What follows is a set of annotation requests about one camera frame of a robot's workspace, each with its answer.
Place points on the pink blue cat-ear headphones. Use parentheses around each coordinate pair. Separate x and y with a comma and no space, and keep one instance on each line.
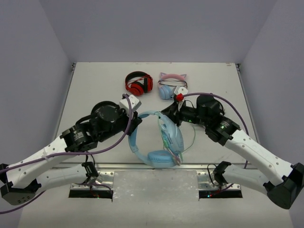
(168,82)

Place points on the black headphones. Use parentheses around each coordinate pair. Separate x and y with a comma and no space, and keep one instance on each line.
(106,110)

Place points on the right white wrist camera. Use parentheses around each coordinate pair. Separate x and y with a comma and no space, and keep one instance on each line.
(179,93)

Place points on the light blue headphones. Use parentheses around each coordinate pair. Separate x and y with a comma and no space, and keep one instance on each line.
(172,143)

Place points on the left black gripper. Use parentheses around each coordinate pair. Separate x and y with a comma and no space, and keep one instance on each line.
(135,121)

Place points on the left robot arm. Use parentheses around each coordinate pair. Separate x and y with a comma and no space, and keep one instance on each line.
(23,180)

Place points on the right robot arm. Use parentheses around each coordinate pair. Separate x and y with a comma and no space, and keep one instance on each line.
(280,180)

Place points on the red headphones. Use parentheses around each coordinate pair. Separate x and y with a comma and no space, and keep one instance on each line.
(138,83)

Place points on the metal rail bracket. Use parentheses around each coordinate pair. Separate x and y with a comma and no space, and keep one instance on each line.
(204,172)

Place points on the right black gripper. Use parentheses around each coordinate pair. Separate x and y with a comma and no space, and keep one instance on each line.
(173,112)

